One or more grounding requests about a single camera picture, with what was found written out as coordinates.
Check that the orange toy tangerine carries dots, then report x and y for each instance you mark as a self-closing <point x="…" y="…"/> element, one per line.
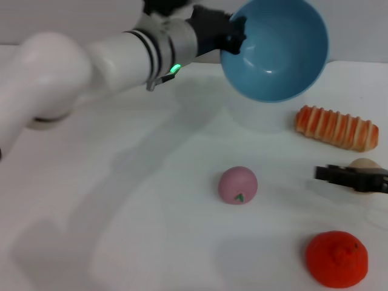
<point x="336" y="260"/>

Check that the pink toy peach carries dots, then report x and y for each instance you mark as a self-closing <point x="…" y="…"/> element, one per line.
<point x="238" y="185"/>

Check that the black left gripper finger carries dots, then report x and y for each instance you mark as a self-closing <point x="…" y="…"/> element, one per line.
<point x="236" y="38"/>

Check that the orange striped toy bread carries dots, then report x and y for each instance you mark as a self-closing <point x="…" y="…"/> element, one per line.
<point x="336" y="128"/>

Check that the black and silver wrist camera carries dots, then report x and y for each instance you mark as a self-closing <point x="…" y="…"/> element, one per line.
<point x="163" y="7"/>

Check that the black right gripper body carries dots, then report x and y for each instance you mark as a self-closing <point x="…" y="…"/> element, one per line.
<point x="366" y="180"/>

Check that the blue bowl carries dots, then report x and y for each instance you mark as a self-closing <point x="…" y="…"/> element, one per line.
<point x="282" y="54"/>

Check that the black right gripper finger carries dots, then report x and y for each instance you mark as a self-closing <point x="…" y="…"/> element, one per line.
<point x="327" y="173"/>

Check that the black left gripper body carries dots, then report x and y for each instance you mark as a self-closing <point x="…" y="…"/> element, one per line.
<point x="210" y="30"/>

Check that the beige round toy bun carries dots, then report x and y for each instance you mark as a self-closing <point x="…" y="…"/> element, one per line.
<point x="363" y="163"/>

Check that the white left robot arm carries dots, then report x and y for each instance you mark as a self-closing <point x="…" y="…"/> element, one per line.
<point x="60" y="78"/>

